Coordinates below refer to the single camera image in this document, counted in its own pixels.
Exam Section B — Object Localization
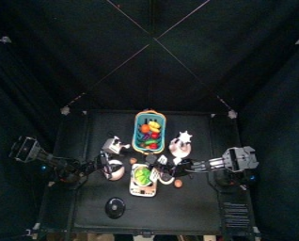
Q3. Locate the small white toy piece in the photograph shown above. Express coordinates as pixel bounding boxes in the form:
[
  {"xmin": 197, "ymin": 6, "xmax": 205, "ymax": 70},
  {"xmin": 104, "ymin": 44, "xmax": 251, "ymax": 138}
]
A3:
[{"xmin": 157, "ymin": 154, "xmax": 169, "ymax": 166}]

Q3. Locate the white and brown bowl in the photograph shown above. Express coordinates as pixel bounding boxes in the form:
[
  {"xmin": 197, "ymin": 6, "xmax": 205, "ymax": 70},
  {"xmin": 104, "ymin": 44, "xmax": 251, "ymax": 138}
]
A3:
[{"xmin": 101, "ymin": 159, "xmax": 125, "ymax": 182}]

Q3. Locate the green toy lettuce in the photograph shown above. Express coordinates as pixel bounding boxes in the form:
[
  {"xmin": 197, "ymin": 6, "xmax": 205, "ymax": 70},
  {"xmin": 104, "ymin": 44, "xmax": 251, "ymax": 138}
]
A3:
[{"xmin": 133, "ymin": 167, "xmax": 152, "ymax": 185}]

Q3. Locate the white star-shaped dish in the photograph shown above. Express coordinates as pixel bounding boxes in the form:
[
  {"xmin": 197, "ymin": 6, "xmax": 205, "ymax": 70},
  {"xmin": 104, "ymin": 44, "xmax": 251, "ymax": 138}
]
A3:
[{"xmin": 168, "ymin": 137, "xmax": 193, "ymax": 167}]

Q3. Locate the silver toy pan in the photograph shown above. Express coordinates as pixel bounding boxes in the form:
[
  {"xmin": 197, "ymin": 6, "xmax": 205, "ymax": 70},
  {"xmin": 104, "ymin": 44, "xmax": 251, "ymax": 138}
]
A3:
[{"xmin": 131, "ymin": 165, "xmax": 155, "ymax": 188}]

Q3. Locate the white star-shaped toy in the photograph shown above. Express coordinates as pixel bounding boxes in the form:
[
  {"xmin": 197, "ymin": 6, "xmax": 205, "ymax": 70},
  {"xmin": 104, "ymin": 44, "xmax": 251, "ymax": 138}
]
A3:
[{"xmin": 176, "ymin": 130, "xmax": 195, "ymax": 145}]

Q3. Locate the black round lid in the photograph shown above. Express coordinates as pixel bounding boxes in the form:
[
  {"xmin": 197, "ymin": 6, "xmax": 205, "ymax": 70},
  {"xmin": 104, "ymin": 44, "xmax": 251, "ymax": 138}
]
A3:
[{"xmin": 104, "ymin": 197, "xmax": 127, "ymax": 220}]

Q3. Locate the teal basket with orange rim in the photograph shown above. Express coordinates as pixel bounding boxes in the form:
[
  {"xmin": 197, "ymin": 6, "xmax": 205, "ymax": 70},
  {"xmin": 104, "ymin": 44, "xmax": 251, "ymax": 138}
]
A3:
[{"xmin": 131, "ymin": 109, "xmax": 167, "ymax": 155}]

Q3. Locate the toy orange fruit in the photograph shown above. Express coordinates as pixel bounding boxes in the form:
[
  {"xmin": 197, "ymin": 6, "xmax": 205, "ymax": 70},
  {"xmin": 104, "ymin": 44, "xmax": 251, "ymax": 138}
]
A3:
[{"xmin": 139, "ymin": 123, "xmax": 152, "ymax": 134}]

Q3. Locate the yellow toy banana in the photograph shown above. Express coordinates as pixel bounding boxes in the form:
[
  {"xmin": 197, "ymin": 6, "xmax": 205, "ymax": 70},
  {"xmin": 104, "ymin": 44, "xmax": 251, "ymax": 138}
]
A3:
[{"xmin": 147, "ymin": 120, "xmax": 161, "ymax": 134}]

